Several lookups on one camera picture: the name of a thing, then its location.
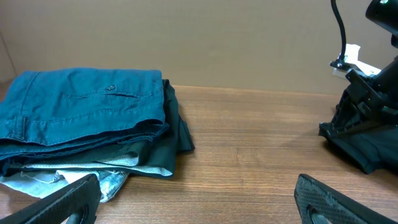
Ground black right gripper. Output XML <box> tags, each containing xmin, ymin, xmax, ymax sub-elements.
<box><xmin>319</xmin><ymin>58</ymin><xmax>397</xmax><ymax>137</ymax></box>

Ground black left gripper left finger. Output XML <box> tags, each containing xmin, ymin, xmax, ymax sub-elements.
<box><xmin>1</xmin><ymin>174</ymin><xmax>101</xmax><ymax>224</ymax></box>

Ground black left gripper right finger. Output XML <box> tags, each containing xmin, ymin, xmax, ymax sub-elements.
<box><xmin>294</xmin><ymin>174</ymin><xmax>397</xmax><ymax>224</ymax></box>

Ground black polo shirt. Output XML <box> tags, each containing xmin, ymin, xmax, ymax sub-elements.
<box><xmin>319</xmin><ymin>123</ymin><xmax>397</xmax><ymax>174</ymax></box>

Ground folded light blue jeans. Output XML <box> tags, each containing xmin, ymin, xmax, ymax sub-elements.
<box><xmin>1</xmin><ymin>170</ymin><xmax>128</xmax><ymax>203</ymax></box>

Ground folded dark green garment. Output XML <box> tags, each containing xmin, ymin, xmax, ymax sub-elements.
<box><xmin>5</xmin><ymin>79</ymin><xmax>195</xmax><ymax>178</ymax></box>

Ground folded blue denim shorts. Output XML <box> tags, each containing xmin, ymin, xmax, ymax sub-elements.
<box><xmin>1</xmin><ymin>68</ymin><xmax>168</xmax><ymax>172</ymax></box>

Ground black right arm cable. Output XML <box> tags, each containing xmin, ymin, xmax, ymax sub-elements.
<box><xmin>329</xmin><ymin>0</ymin><xmax>349</xmax><ymax>69</ymax></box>

